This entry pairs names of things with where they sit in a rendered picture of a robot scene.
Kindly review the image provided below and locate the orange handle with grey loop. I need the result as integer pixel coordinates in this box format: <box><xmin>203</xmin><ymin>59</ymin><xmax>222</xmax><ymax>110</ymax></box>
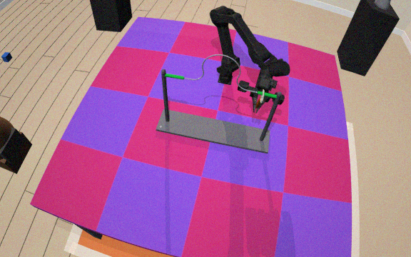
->
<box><xmin>255</xmin><ymin>89</ymin><xmax>265</xmax><ymax>109</ymax></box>

